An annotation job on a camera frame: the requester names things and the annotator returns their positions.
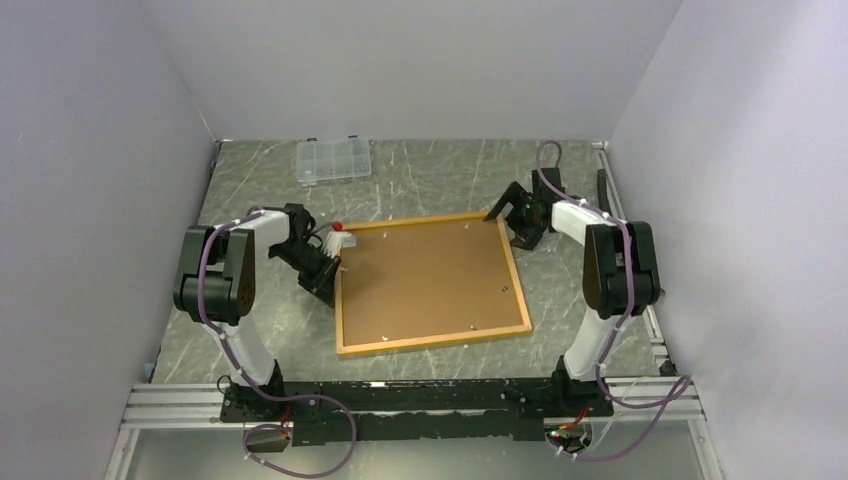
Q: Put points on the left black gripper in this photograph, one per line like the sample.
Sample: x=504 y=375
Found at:
x=323 y=282

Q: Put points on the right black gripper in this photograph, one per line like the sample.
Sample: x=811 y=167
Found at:
x=514 y=194

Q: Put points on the yellow wooden picture frame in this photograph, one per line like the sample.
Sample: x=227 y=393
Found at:
x=341 y=311

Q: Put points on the brown backing board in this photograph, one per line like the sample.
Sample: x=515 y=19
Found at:
x=430 y=278

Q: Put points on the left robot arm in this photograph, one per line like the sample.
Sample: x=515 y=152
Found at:
x=215 y=283

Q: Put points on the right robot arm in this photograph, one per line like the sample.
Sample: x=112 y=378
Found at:
x=620 y=272

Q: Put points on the clear plastic organizer box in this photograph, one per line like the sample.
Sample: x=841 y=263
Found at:
x=318 y=161

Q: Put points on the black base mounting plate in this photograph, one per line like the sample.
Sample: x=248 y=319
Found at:
x=337 y=411

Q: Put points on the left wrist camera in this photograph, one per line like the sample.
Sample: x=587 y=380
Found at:
x=338 y=239

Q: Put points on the aluminium rail frame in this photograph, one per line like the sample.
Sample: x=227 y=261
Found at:
x=195 y=406

